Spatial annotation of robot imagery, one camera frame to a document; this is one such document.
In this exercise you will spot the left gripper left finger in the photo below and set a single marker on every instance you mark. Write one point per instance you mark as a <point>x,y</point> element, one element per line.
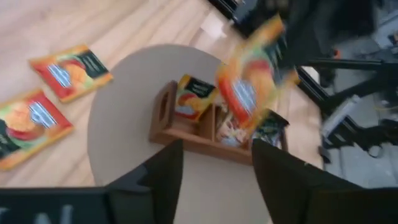
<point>149,199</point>

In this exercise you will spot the wooden tea organizer box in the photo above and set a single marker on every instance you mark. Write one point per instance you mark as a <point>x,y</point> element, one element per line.
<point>199,141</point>

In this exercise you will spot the dark blue tea packet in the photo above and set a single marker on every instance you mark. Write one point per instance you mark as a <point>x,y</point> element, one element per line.
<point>270,127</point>

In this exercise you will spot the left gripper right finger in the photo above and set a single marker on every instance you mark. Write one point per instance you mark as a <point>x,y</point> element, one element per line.
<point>289,196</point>

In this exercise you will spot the orange mango tea packet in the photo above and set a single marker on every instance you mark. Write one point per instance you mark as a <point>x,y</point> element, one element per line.
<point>71,71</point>
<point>31,127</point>
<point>194,96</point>
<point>248,84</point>

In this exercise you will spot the round grey mat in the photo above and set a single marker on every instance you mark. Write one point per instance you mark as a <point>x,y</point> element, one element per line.
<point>130,109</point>

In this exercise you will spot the beige peach tea packet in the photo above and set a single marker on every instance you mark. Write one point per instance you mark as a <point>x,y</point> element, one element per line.
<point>231,137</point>

